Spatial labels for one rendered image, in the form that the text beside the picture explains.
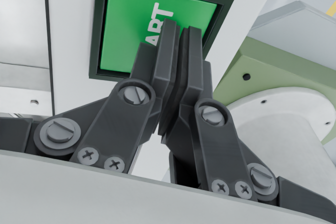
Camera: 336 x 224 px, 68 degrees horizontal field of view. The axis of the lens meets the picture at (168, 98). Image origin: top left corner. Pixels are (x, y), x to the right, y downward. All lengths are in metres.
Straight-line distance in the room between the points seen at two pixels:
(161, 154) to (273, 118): 0.17
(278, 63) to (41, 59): 0.25
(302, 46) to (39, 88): 0.31
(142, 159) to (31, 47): 0.13
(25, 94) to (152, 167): 0.12
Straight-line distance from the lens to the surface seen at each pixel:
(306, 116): 0.37
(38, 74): 0.24
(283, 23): 0.33
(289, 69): 0.32
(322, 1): 1.50
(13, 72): 0.25
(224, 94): 0.30
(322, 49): 0.39
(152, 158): 0.21
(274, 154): 0.31
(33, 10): 0.22
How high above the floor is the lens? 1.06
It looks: 42 degrees down
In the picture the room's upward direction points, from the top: 171 degrees clockwise
